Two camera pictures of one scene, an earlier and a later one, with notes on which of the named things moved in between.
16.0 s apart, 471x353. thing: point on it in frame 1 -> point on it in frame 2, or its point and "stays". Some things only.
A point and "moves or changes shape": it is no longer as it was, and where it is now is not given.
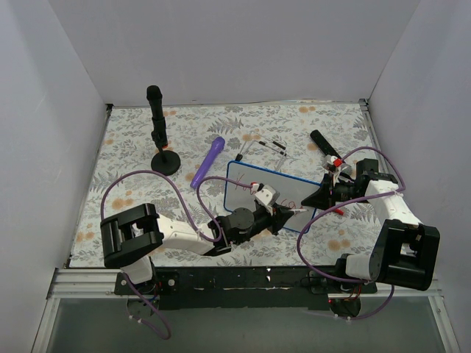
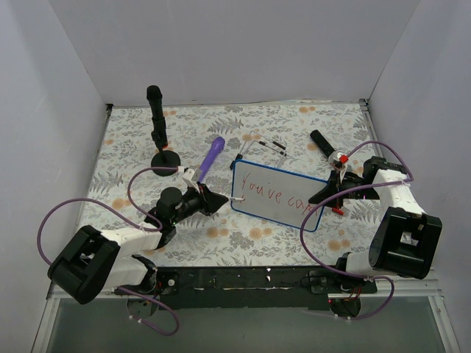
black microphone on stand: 159,125 stays
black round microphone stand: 166,162 stays
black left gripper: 274,214 -> 205,198
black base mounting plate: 240,288 stays
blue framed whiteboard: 293,190 moves or changes shape
